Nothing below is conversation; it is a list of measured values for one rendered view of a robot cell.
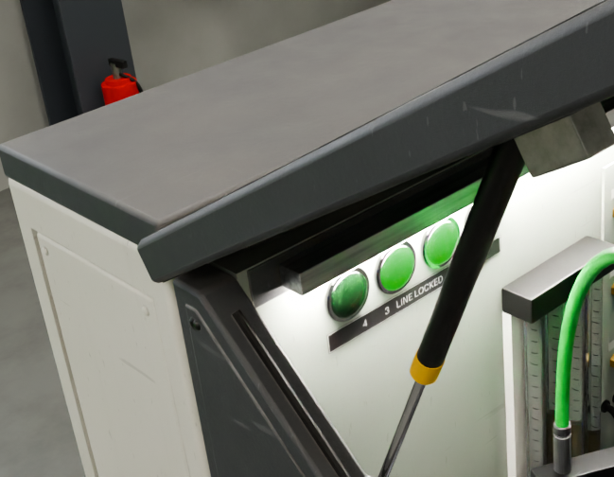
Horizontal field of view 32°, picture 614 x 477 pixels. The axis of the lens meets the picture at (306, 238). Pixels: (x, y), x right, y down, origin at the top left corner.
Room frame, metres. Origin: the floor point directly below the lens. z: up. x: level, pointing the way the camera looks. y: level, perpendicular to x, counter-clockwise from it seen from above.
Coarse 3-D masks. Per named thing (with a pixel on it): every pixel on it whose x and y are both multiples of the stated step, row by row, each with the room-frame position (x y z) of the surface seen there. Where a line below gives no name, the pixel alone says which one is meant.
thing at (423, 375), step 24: (504, 144) 0.50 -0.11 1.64; (504, 168) 0.51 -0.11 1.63; (480, 192) 0.52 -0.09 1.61; (504, 192) 0.51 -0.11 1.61; (480, 216) 0.52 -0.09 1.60; (480, 240) 0.53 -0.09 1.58; (456, 264) 0.54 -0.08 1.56; (480, 264) 0.53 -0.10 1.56; (456, 288) 0.54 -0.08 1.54; (432, 312) 0.56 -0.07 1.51; (456, 312) 0.55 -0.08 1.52; (432, 336) 0.56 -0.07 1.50; (432, 360) 0.57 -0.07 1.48; (408, 408) 0.60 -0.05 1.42
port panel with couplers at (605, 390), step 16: (608, 176) 1.06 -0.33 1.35; (608, 192) 1.06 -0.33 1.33; (608, 208) 1.06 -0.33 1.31; (608, 224) 1.06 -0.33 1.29; (608, 240) 1.06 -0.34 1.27; (608, 288) 1.06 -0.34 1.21; (608, 304) 1.06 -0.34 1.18; (608, 320) 1.06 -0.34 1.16; (608, 336) 1.06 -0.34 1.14; (608, 352) 1.06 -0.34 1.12; (608, 368) 1.06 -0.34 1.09; (608, 384) 1.06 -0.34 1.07
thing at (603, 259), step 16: (608, 256) 0.79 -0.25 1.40; (592, 272) 0.82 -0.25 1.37; (576, 288) 0.84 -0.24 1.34; (576, 304) 0.85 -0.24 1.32; (576, 320) 0.86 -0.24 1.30; (560, 336) 0.87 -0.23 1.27; (560, 352) 0.87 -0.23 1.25; (560, 368) 0.88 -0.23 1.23; (560, 384) 0.88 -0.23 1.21; (560, 400) 0.88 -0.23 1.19; (560, 416) 0.88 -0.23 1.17; (560, 432) 0.88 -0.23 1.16
